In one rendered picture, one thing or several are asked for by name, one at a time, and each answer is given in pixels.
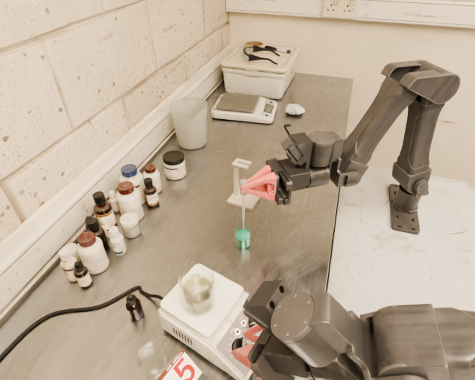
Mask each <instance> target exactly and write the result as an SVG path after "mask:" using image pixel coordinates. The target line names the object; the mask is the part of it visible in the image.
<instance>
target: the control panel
mask: <svg viewBox="0 0 475 380"><path fill-rule="evenodd" d="M242 321H245V325H244V326H243V325H242V323H241V322H242ZM248 321H249V318H248V317H246V316H245V315H244V308H243V309H242V311H241V312H240V313H239V315H238V316H237V318H236V319H235V320H234V322H233V324H232V325H231V326H230V327H229V329H228V330H227V332H226V333H225V335H224V336H223V337H222V339H221V340H220V342H219V343H218V345H217V346H216V349H217V350H218V351H219V352H220V353H221V354H222V355H223V356H224V357H225V358H226V359H227V360H228V361H229V362H231V363H232V364H233V365H234V366H235V367H236V368H237V369H238V370H239V371H240V372H241V373H242V374H243V375H244V376H245V377H246V376H247V374H248V372H249V371H250V369H249V368H248V367H246V366H245V365H243V364H242V363H241V362H240V361H238V360H236V359H235V358H234V356H233V355H232V353H231V352H232V343H233V341H234V340H235V339H238V338H242V337H245V336H244V334H243V333H244V332H245V331H247V330H248V329H249V328H250V327H249V323H248ZM236 329H239V331H240V333H239V334H237V333H236ZM247 344H248V345H250V344H255V343H254V342H251V341H249V340H247Z"/></svg>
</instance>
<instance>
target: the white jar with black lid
mask: <svg viewBox="0 0 475 380"><path fill-rule="evenodd" d="M163 163H164V172H165V176H166V177H167V178H168V179H171V180H178V179H182V178H183V177H184V176H185V175H186V168H185V158H184V154H183V153H182V152H181V151H177V150H172V151H168V152H166V153H164V154H163Z"/></svg>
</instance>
